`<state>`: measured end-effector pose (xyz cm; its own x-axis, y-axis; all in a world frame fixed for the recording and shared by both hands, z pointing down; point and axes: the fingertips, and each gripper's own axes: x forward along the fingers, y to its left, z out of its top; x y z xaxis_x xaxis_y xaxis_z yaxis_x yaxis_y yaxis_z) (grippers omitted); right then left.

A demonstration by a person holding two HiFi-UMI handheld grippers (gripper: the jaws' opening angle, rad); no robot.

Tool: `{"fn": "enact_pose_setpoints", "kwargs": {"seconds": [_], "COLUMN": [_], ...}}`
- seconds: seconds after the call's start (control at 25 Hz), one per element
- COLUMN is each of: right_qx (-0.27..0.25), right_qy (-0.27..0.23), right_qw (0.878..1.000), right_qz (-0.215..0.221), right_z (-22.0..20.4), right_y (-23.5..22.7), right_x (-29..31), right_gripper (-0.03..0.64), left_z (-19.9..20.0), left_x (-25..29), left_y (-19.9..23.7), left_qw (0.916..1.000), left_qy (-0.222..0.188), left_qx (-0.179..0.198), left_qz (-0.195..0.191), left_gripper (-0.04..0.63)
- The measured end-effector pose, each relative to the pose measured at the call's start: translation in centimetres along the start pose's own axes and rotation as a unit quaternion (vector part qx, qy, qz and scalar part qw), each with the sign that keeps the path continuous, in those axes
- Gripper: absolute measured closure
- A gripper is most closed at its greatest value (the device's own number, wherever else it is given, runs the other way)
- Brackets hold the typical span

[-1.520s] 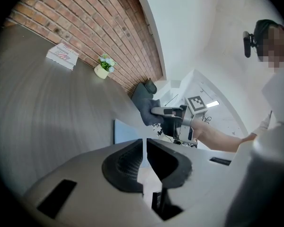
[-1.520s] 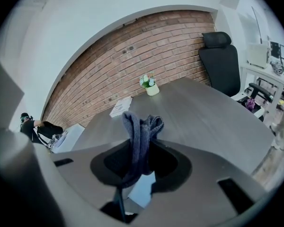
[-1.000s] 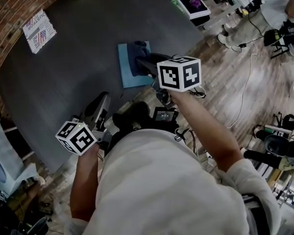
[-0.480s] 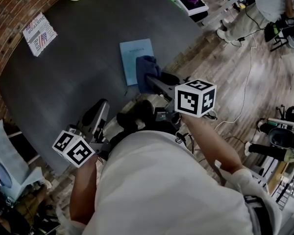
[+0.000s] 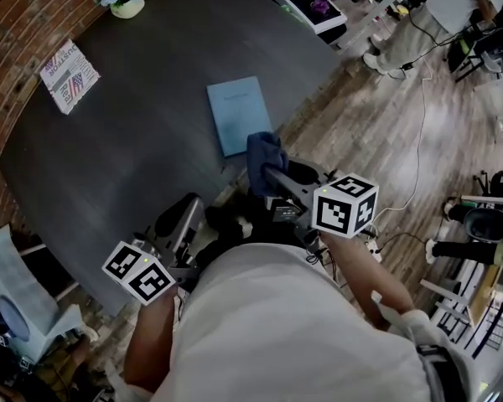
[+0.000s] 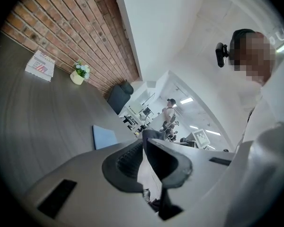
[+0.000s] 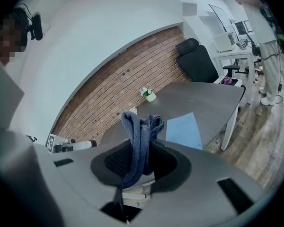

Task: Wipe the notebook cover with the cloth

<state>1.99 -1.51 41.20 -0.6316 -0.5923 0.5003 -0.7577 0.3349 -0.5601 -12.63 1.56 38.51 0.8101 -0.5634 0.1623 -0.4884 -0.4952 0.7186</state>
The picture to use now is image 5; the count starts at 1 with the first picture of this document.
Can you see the black device with screen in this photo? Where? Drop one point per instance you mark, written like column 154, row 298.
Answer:
column 287, row 215

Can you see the white printed book box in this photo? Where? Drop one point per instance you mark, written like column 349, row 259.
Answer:
column 67, row 78

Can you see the person's right forearm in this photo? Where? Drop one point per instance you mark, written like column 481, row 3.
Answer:
column 360, row 274

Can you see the white box with purple print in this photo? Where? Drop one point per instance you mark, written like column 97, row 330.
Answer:
column 314, row 6

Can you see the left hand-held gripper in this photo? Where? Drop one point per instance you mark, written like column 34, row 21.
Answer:
column 138, row 272

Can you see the person's black trousers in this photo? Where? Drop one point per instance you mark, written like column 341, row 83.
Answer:
column 222, row 224

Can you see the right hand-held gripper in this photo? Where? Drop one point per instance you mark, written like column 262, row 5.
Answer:
column 345, row 205

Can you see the black chair with green parts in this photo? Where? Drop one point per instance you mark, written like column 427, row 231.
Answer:
column 461, row 57

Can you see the dark blue cloth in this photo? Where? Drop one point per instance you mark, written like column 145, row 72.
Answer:
column 264, row 157

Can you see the person's white shirt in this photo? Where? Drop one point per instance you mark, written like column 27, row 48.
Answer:
column 276, row 329

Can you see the green toy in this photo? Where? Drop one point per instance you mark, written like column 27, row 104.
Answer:
column 287, row 10

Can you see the white desk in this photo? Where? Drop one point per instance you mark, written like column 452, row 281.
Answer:
column 369, row 25

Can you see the light blue book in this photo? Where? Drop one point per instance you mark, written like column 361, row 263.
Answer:
column 234, row 111

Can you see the person's left forearm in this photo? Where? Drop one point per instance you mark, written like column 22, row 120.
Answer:
column 151, row 341

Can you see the white box with blue circle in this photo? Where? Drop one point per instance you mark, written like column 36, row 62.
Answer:
column 17, row 274

